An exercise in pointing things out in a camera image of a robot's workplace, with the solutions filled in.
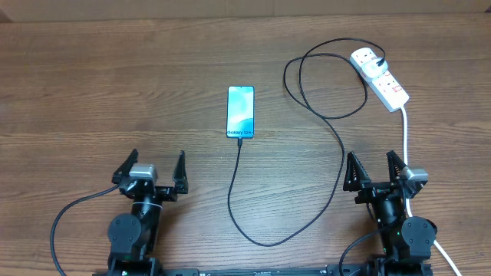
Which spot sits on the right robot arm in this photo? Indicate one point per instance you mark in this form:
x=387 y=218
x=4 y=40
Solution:
x=407 y=241

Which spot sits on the white charger plug adapter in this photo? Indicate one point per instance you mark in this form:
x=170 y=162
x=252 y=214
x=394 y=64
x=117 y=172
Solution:
x=374 y=68

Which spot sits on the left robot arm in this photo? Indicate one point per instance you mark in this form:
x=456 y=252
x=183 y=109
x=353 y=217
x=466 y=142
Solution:
x=133 y=235

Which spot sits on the white power strip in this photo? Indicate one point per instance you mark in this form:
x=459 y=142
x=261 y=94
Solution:
x=386 y=87

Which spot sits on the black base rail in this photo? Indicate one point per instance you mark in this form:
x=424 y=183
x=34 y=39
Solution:
x=329 y=270

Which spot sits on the Samsung Galaxy smartphone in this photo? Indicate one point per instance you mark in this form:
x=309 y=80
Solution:
x=240 y=112

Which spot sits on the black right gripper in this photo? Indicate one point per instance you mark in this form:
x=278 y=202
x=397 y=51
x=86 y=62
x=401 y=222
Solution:
x=372 y=189

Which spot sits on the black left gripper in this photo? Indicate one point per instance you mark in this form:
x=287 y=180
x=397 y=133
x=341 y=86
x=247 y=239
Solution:
x=169 y=194

